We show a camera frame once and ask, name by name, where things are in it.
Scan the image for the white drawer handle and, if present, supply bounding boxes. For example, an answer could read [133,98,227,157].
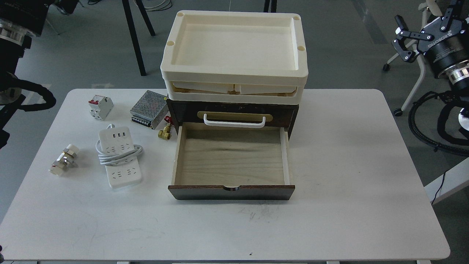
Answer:
[204,114,266,129]

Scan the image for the black table legs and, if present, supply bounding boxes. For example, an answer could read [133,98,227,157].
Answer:
[121,0,156,77]

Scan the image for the black corrugated cable hose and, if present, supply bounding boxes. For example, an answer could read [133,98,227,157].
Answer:
[408,90,469,157]

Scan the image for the silver white pipe fitting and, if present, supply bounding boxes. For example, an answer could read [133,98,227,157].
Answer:
[49,144,80,176]

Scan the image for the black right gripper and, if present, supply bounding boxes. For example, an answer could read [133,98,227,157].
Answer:
[392,0,468,65]

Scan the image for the white circuit breaker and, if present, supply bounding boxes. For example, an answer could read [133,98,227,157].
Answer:
[88,95,114,121]

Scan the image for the cream plastic tray lower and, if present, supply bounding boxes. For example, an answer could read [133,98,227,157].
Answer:
[165,80,304,105]

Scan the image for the cream plastic tray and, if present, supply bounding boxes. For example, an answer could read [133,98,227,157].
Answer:
[165,80,304,105]
[160,10,308,87]

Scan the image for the metal mesh power supply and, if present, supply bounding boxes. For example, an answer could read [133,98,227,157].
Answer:
[130,90,169,130]

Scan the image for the white power strip cable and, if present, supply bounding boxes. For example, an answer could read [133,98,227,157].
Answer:
[96,124,144,167]

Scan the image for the brass valve red handle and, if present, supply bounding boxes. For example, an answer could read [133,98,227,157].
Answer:
[158,115,173,140]

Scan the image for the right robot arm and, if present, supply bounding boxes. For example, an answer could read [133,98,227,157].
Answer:
[392,0,469,95]

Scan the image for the white power strip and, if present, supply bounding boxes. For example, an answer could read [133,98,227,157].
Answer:
[95,124,143,188]

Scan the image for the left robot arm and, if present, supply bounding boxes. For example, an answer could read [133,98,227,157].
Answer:
[0,0,56,147]

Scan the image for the dark wooden cabinet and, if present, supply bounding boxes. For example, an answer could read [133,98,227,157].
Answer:
[167,100,299,143]

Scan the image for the open wooden drawer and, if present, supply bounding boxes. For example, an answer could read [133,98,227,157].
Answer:
[169,122,295,200]

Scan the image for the cream plastic tray top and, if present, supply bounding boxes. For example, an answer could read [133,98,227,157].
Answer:
[160,10,308,87]

